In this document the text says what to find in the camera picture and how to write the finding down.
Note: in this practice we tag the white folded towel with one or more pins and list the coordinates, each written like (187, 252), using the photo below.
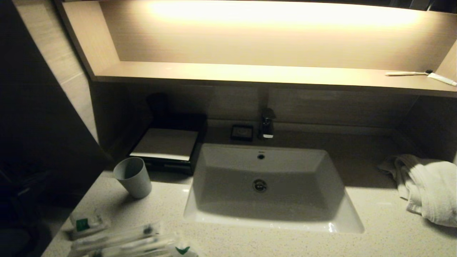
(432, 189)

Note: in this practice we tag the grey plastic cup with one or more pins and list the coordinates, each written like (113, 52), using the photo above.
(137, 182)

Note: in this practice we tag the chrome sink drain plug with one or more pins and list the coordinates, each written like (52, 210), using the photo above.
(260, 185)

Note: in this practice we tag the black box drawer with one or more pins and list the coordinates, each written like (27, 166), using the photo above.
(171, 167)

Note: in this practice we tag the chrome faucet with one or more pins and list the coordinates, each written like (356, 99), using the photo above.
(267, 125)

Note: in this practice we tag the white toothbrush dark head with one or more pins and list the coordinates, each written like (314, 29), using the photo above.
(403, 74)

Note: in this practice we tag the dark plastic cup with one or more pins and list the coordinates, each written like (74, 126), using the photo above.
(159, 105)

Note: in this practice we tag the long clear wrapped toothbrush packet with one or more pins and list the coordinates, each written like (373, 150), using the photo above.
(117, 235)
(142, 246)

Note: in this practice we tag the lit wooden wall shelf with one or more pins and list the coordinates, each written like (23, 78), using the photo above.
(250, 73)

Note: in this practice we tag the white ceramic sink basin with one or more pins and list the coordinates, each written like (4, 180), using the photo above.
(285, 214)

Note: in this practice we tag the black amenity box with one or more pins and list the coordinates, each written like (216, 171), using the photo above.
(200, 142)

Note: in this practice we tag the white toothpaste tube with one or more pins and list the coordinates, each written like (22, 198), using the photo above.
(442, 79)

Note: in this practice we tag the clear packet green leaf logo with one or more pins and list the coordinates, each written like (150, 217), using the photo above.
(182, 250)

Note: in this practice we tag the small black soap dish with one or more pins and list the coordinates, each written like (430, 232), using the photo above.
(242, 132)

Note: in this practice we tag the clear sachet green label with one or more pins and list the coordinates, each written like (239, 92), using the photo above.
(84, 224)

